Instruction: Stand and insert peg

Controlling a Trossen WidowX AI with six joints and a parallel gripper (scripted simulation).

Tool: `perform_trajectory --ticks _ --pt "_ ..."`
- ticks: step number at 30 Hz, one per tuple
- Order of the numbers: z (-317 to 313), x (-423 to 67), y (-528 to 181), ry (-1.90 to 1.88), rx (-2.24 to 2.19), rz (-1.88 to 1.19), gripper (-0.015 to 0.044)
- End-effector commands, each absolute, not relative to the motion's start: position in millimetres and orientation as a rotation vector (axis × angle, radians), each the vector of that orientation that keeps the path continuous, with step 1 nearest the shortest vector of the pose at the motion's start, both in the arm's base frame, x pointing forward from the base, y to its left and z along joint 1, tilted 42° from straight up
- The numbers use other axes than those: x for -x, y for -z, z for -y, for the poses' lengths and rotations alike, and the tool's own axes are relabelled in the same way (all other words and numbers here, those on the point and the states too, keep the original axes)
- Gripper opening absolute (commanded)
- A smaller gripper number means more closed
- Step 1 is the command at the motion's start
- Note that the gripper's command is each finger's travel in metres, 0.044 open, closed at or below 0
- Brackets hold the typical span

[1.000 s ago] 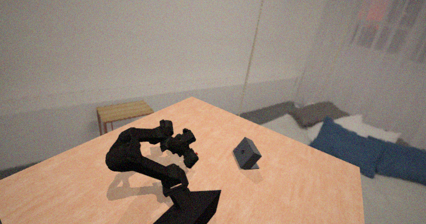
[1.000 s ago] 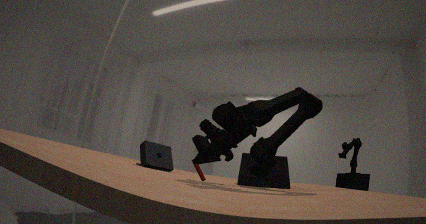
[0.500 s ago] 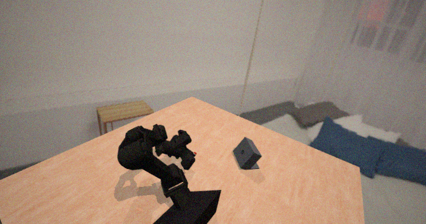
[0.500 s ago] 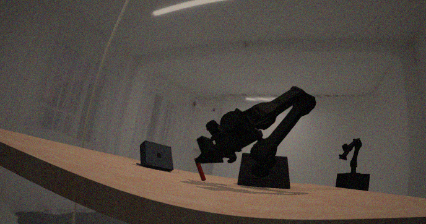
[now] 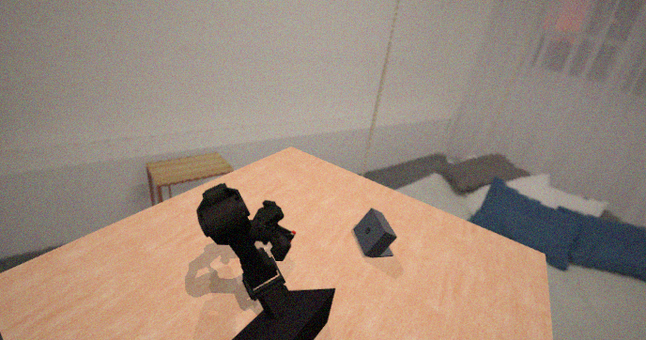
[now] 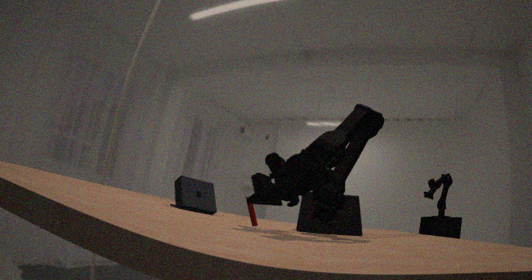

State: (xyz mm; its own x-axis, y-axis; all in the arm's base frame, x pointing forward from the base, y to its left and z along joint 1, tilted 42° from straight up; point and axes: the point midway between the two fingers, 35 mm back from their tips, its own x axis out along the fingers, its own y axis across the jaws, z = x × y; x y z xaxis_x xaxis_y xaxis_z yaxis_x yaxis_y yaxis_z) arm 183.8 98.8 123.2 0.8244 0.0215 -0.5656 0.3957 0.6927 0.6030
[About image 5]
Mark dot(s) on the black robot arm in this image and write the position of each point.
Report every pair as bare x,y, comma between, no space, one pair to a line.
222,215

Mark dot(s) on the black sloped panel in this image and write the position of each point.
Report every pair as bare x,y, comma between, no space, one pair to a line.
375,234

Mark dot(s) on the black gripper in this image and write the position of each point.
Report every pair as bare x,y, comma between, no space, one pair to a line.
279,238

